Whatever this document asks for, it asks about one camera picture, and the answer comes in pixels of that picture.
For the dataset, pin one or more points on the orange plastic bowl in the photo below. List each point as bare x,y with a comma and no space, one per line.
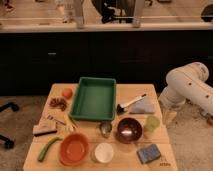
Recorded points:
73,149

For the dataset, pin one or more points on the wooden table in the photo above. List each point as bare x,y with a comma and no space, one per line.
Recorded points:
125,156

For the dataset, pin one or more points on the green cucumber toy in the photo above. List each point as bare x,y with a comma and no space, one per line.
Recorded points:
46,147

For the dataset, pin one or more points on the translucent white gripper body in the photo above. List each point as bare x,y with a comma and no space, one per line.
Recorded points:
168,114

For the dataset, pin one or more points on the yellow green peeler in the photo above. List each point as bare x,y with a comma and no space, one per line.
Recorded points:
69,125

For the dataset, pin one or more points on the blue sponge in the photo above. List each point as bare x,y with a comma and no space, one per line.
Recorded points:
148,154

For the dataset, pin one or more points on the small metal measuring cup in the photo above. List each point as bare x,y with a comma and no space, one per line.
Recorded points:
105,129

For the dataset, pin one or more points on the small metal tool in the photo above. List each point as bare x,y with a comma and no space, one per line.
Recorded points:
50,117

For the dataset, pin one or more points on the dark purple bowl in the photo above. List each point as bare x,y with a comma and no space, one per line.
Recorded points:
129,130

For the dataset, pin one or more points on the green plastic tray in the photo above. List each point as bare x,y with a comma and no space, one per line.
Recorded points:
94,99

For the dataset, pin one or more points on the white cup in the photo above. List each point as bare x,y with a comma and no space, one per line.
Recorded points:
104,152

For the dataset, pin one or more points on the light green cup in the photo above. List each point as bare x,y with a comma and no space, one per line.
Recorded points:
152,123

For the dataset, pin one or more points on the black white dish brush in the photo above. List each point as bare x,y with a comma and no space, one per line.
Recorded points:
123,107

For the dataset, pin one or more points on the grey folded cloth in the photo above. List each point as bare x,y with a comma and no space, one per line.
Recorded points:
143,106

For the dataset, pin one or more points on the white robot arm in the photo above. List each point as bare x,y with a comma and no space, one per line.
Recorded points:
186,83

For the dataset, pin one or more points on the brown pine cone cluster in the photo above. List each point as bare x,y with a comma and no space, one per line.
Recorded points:
58,103

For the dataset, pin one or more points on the orange fruit toy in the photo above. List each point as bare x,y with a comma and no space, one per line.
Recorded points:
67,93

